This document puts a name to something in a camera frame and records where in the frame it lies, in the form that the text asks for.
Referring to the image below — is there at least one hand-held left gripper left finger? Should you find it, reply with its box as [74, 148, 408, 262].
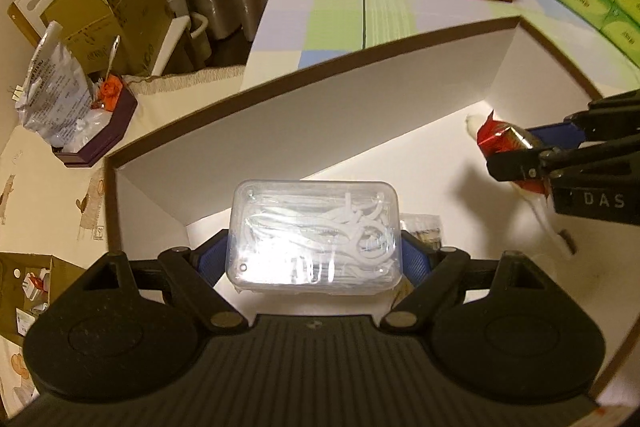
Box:
[82, 229, 248, 335]

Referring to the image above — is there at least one crumpled printed plastic bag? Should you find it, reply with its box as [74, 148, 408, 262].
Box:
[14, 21, 98, 152]

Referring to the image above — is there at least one cotton swab zip bag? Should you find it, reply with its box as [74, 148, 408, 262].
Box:
[400, 213, 446, 253]

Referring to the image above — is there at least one purple hexagonal box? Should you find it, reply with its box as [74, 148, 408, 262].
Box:
[52, 79, 138, 168]

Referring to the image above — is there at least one low cardboard box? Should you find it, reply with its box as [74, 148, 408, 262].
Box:
[40, 0, 131, 75]

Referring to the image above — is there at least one orange fabric flower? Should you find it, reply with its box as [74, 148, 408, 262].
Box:
[97, 74, 123, 110]

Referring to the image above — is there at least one cream printed cloth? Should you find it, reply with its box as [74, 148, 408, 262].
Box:
[0, 67, 248, 413]

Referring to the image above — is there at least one red snack packet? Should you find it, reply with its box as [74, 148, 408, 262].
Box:
[477, 109, 551, 195]

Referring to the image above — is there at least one checkered tablecloth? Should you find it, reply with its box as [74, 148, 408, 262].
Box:
[240, 0, 640, 92]

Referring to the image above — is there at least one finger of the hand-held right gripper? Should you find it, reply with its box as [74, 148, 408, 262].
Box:
[525, 89, 640, 148]
[486, 134, 640, 228]

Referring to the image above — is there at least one tall cardboard box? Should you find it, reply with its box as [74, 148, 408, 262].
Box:
[97, 0, 176, 75]

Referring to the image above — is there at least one white toothbrush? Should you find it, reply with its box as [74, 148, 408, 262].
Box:
[464, 112, 576, 255]

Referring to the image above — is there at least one white cardboard box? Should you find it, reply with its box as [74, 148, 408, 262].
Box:
[102, 14, 640, 413]

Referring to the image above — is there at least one metal spoon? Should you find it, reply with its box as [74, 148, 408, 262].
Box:
[102, 35, 122, 80]

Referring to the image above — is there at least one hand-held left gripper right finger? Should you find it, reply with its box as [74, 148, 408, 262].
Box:
[381, 231, 548, 334]

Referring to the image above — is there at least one clear floss pick box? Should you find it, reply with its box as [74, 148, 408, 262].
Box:
[226, 178, 403, 295]

